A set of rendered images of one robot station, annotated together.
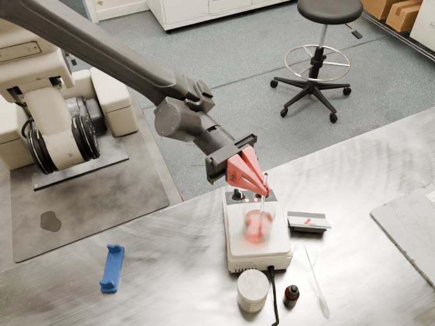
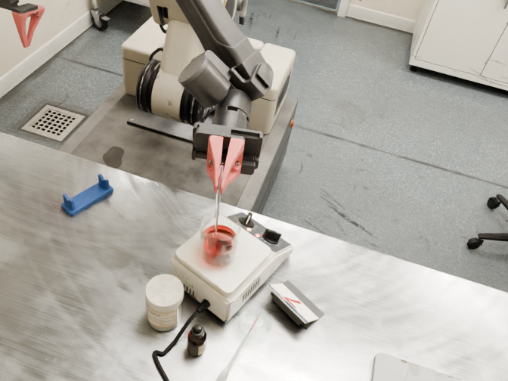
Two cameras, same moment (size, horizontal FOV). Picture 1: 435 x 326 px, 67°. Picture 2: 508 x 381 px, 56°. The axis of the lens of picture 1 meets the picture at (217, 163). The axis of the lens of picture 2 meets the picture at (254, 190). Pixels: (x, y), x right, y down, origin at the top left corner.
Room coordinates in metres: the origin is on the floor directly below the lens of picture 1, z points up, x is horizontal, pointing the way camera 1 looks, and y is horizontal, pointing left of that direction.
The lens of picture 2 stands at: (-0.06, -0.35, 1.48)
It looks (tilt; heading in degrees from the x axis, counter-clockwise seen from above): 45 degrees down; 31
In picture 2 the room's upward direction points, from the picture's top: 11 degrees clockwise
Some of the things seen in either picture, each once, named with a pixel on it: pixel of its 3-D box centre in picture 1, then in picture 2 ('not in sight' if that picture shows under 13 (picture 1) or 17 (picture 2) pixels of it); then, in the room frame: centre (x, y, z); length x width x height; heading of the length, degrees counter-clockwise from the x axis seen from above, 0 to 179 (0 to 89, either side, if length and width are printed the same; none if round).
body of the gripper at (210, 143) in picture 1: (223, 149); (228, 135); (0.40, -0.01, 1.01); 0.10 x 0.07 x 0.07; 124
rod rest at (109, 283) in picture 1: (111, 266); (87, 193); (0.30, 0.24, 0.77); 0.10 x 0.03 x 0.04; 179
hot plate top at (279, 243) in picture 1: (257, 228); (224, 252); (0.34, -0.08, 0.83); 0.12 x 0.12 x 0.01; 1
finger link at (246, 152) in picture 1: (244, 177); (215, 165); (0.33, -0.04, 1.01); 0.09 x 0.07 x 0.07; 35
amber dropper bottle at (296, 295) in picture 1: (291, 293); (196, 338); (0.22, -0.13, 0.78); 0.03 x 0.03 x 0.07
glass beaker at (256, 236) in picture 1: (257, 224); (217, 240); (0.32, -0.07, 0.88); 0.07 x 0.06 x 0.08; 159
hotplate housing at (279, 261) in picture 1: (254, 227); (230, 258); (0.36, -0.08, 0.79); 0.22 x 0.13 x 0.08; 1
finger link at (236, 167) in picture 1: (253, 171); (230, 168); (0.35, -0.06, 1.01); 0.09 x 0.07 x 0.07; 34
